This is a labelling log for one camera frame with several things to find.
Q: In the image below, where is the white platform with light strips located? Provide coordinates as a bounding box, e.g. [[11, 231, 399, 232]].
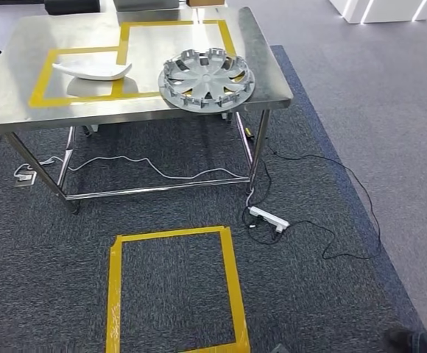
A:
[[329, 0, 427, 24]]

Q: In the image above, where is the metal floor outlet plate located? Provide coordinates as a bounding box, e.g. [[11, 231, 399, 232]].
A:
[[14, 171, 37, 188]]

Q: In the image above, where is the brown cardboard box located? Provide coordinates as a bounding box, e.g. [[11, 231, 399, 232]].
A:
[[186, 0, 226, 8]]

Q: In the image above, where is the white power strip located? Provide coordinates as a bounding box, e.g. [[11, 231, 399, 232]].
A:
[[249, 206, 291, 234]]

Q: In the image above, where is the grey box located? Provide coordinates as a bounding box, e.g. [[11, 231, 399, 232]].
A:
[[113, 0, 180, 13]]

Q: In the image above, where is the grey plastic wheel cover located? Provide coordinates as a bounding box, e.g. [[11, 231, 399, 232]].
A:
[[157, 47, 255, 115]]

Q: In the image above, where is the stainless steel workbench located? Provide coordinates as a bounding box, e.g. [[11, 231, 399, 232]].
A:
[[0, 5, 293, 215]]

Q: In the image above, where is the black box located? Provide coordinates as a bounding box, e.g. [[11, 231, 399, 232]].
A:
[[44, 0, 101, 15]]

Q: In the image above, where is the person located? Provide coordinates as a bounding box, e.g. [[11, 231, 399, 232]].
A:
[[384, 325, 427, 353]]

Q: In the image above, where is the yellow floor tape rectangle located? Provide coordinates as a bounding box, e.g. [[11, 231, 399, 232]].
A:
[[105, 224, 252, 353]]

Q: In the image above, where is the black floor cable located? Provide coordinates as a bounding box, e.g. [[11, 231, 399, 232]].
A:
[[241, 141, 382, 260]]

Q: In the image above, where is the white curved plastic part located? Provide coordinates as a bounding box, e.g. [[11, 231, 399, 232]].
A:
[[51, 62, 134, 82]]

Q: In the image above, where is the white floor cable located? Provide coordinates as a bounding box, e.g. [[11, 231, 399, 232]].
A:
[[14, 154, 247, 181]]

